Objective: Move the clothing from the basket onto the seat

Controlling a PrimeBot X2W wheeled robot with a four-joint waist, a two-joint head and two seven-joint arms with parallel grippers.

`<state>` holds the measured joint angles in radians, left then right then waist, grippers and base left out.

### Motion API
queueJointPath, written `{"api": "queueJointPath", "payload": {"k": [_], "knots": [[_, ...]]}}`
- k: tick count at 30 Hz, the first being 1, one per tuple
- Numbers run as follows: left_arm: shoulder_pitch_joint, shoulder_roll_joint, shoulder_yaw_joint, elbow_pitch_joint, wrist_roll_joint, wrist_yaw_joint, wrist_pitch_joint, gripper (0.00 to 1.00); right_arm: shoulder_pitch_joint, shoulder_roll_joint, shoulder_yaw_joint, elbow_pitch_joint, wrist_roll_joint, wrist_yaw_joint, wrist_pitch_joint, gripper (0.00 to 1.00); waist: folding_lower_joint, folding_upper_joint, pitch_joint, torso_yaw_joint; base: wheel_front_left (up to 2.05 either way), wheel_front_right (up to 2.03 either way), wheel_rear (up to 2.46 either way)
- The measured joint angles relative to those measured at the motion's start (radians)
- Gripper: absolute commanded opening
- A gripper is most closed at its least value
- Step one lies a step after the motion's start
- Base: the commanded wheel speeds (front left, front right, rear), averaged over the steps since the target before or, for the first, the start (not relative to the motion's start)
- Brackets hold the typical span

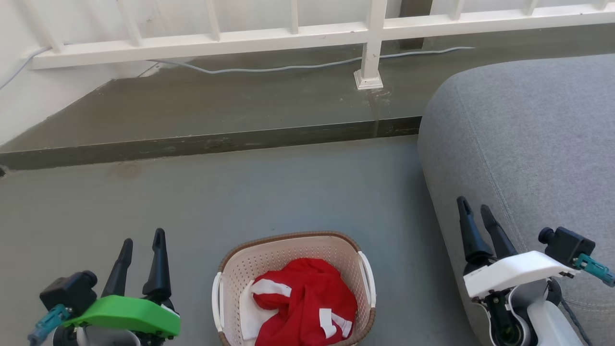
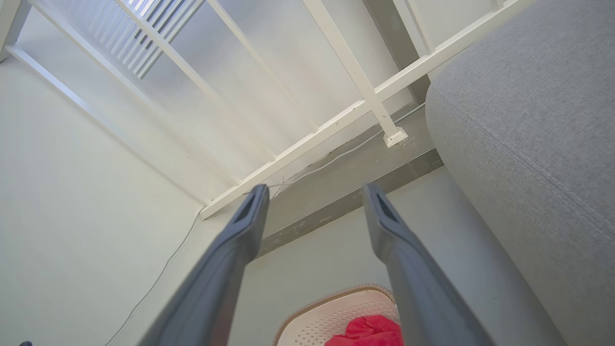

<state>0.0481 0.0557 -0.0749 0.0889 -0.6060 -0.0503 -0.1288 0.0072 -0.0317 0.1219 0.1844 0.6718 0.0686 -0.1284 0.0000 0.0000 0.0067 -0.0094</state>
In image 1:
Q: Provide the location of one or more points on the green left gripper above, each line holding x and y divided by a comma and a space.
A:
125, 312

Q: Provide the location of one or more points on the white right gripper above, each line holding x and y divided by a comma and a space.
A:
519, 269

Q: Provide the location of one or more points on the red and white garment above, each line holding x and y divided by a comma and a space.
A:
307, 298

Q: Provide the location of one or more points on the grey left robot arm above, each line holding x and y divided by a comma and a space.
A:
108, 339

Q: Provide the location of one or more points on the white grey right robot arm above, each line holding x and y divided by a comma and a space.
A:
547, 322

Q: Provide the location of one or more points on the grey fabric sofa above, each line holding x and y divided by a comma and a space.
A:
528, 144

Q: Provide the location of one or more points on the beige perforated laundry basket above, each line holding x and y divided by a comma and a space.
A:
288, 250

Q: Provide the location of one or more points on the white metal railing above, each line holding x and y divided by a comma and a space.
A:
240, 38

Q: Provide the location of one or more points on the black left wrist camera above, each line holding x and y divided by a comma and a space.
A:
69, 290

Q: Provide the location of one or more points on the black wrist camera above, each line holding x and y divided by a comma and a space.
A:
567, 245
69, 290

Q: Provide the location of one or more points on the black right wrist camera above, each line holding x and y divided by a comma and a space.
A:
567, 245

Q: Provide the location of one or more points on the teal left camera connector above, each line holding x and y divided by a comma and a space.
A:
48, 324

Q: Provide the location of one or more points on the teal camera connector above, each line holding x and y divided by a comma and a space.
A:
596, 269
48, 324

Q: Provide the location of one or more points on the teal right camera connector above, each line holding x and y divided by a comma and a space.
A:
596, 269

